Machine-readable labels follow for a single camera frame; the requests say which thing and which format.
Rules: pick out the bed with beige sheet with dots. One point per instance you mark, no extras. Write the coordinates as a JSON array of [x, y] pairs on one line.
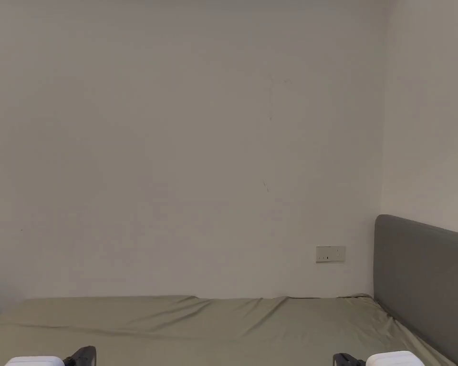
[[213, 328]]

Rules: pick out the white wall socket plate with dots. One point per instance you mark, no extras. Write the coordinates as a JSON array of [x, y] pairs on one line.
[[330, 254]]

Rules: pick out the grey padded headboard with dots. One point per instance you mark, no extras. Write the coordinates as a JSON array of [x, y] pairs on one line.
[[420, 282]]

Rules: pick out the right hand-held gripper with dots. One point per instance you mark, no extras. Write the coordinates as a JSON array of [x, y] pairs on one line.
[[395, 359]]

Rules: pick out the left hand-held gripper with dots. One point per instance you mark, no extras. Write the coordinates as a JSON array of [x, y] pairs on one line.
[[34, 361]]

